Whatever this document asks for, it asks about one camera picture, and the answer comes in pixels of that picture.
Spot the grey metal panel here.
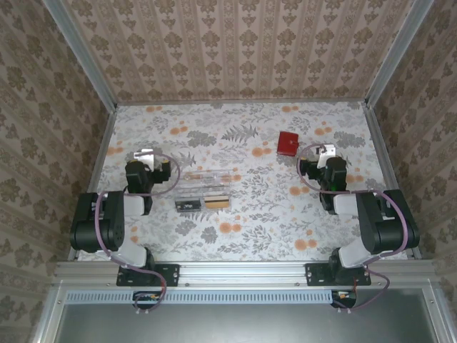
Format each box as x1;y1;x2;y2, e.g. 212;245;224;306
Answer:
56;302;441;343

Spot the black mount plate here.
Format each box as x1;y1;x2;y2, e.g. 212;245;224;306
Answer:
305;263;373;288
116;263;180;288

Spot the red leather card holder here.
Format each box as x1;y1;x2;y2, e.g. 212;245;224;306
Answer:
276;131;300;156

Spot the aluminium side rail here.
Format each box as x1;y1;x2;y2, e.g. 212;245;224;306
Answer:
66;105;119;261
362;102;424;260

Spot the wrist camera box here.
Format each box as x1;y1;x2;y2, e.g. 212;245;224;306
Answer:
134;149;156;172
318;144;338;167

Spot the black printed card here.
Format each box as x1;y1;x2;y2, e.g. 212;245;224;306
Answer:
176;199;204;214

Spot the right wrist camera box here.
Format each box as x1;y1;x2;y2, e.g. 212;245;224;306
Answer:
318;144;338;167

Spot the clear acrylic organizer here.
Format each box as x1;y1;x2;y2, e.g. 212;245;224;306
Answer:
174;166;240;216

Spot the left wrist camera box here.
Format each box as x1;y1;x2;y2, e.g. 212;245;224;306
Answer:
134;149;156;172

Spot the aluminium frame post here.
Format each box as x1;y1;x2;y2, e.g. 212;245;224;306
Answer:
41;0;119;110
364;0;436;108

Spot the wide aluminium base rail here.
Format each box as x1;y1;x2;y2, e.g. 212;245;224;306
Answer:
53;259;441;287

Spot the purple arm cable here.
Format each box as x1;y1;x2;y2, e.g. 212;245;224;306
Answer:
93;151;182;315
298;142;411;315

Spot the tan card dark stripe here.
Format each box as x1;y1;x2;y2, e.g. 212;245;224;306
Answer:
204;194;230;211

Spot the grey slotted cable duct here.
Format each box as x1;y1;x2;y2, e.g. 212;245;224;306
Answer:
66;289;333;305

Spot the thin aluminium rail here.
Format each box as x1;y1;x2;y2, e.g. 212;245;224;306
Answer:
114;99;369;107

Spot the small circuit board connector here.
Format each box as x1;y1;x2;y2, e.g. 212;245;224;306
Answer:
132;291;164;312
331;289;358;310

